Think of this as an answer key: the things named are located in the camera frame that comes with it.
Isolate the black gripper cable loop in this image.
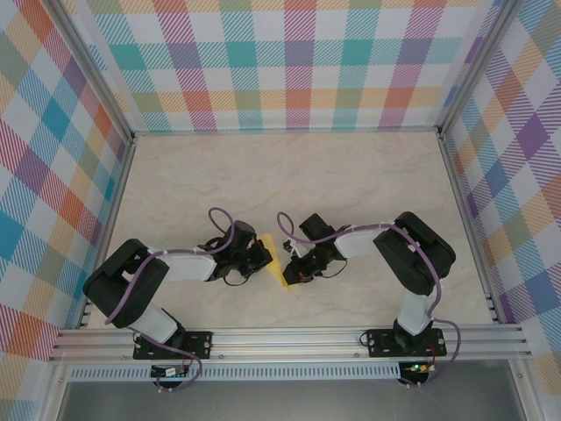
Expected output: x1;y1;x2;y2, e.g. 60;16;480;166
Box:
221;269;249;289
319;258;350;280

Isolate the aluminium frame bar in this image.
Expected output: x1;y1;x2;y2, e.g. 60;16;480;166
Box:
437;131;503;325
508;359;540;421
76;133;138;330
131;125;443;138
41;361;74;421

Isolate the yellow paper sheet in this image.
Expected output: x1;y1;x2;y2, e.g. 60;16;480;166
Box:
256;234;290;291

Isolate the black left gripper cable loop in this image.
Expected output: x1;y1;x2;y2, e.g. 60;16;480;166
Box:
221;269;249;289

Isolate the white slotted cable duct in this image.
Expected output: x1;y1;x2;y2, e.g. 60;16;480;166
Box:
68;361;403;382

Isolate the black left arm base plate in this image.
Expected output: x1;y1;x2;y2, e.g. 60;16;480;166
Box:
132;331;214;361

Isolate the aluminium frame post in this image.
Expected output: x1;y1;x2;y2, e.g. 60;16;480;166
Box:
437;0;527;137
52;0;137;141

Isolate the black right gripper cable loop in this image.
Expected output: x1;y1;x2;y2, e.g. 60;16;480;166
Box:
319;258;350;280

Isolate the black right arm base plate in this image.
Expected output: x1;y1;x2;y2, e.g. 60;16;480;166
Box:
366;327;446;359

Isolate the aluminium mounting rail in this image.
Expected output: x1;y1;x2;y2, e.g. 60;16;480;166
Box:
47;326;534;363

